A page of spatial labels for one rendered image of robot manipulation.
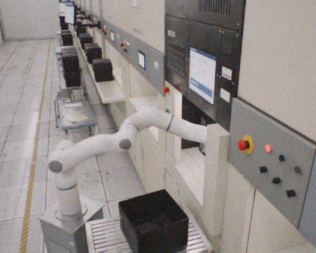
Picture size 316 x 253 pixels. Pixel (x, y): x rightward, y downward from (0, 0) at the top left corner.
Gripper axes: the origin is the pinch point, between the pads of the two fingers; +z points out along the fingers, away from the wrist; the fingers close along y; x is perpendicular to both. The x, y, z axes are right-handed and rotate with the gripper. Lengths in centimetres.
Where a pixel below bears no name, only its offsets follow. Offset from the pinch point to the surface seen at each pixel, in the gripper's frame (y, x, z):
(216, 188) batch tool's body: 29.4, -6.5, -35.0
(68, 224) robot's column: -8, -45, -104
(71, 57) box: -390, -27, -113
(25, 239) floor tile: -88, -122, -154
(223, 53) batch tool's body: 18, 50, -31
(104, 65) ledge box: -284, -19, -65
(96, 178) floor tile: -170, -122, -90
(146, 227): 4, -44, -63
